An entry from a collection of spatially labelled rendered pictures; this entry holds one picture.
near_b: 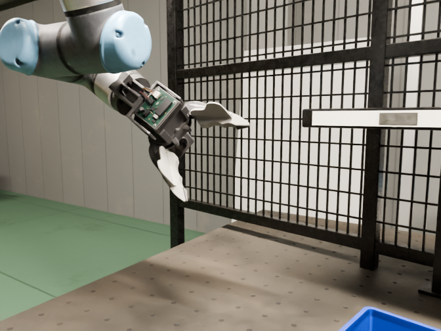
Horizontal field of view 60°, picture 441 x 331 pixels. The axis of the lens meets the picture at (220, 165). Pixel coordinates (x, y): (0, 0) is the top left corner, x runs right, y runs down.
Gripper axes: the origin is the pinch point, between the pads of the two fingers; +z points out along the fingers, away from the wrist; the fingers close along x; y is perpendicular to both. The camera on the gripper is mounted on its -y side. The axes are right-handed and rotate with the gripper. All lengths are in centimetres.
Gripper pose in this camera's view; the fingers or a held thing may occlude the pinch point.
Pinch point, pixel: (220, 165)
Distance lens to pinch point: 58.1
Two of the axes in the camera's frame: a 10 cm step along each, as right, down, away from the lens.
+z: 7.4, 5.7, -3.7
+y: -2.3, -3.1, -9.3
